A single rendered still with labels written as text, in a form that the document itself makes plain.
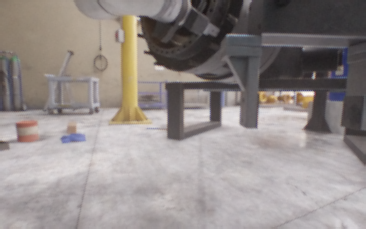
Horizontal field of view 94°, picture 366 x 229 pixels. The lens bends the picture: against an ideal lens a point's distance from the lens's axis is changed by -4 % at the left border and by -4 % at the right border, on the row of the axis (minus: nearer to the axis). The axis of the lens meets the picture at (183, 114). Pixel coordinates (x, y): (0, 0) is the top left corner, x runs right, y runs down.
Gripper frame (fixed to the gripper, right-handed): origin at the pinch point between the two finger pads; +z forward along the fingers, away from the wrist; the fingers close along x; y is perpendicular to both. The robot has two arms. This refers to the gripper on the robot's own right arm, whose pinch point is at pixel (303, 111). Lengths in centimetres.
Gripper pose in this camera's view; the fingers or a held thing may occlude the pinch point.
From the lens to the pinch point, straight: 25.5
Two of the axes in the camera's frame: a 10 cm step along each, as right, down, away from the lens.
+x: 10.0, 0.2, -0.1
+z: -0.1, 9.9, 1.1
